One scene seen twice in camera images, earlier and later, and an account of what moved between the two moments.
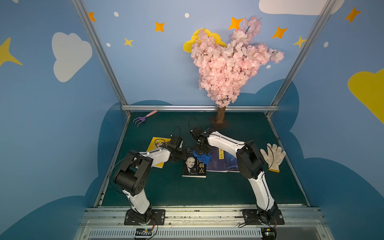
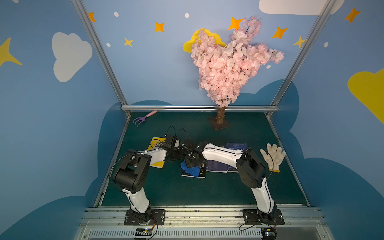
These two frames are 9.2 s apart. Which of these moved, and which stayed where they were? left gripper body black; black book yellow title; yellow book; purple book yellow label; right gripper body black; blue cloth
Moved: blue cloth; right gripper body black
Stayed: left gripper body black; yellow book; black book yellow title; purple book yellow label
